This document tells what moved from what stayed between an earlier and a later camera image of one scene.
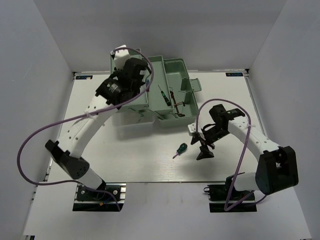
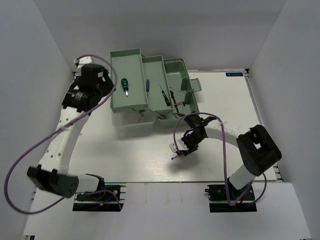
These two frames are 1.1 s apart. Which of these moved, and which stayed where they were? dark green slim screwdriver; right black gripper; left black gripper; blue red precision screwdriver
Moved: right black gripper; left black gripper
Stayed: blue red precision screwdriver; dark green slim screwdriver
